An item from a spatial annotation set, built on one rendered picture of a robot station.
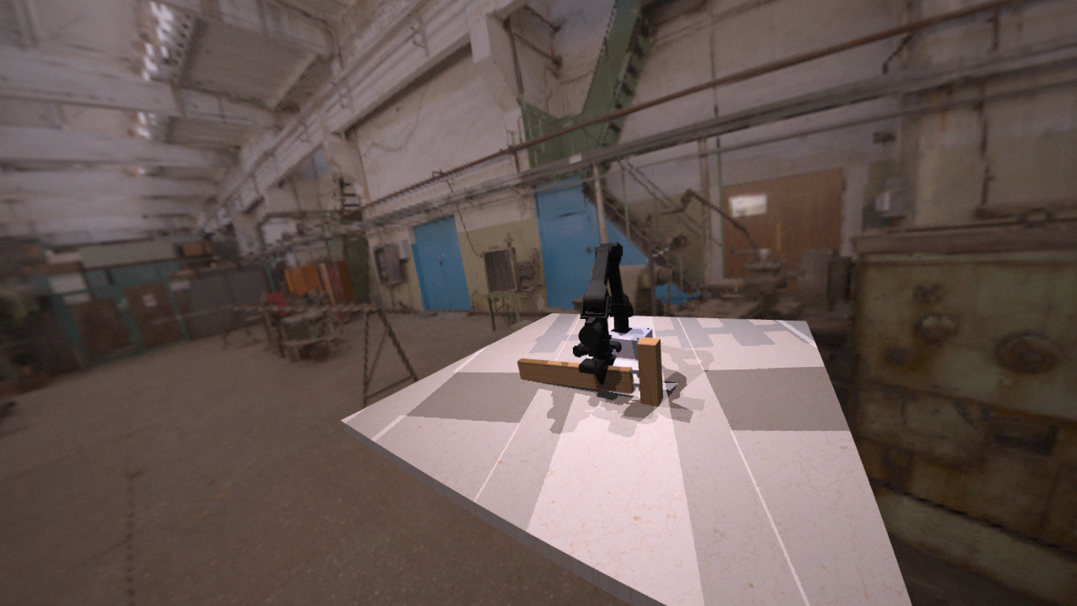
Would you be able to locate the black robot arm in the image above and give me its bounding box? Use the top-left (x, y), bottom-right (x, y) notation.
top-left (573, 242), bottom-right (634, 358)

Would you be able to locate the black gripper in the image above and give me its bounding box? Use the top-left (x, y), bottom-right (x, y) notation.
top-left (579, 335), bottom-right (623, 385)

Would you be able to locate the brown wooden post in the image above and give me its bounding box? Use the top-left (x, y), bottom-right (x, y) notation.
top-left (637, 338), bottom-right (663, 407)

